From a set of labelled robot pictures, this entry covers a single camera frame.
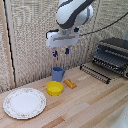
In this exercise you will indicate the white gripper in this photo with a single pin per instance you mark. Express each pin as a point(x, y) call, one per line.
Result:
point(61, 38)

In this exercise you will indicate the blue mug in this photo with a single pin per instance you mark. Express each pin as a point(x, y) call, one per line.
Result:
point(58, 74)

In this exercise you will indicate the yellow bowl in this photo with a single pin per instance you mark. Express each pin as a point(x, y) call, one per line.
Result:
point(54, 88)

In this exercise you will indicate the black toaster oven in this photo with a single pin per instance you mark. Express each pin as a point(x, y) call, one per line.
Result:
point(113, 55)

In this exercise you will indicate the white patterned-rim plate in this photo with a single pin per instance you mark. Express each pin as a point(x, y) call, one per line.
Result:
point(24, 103)

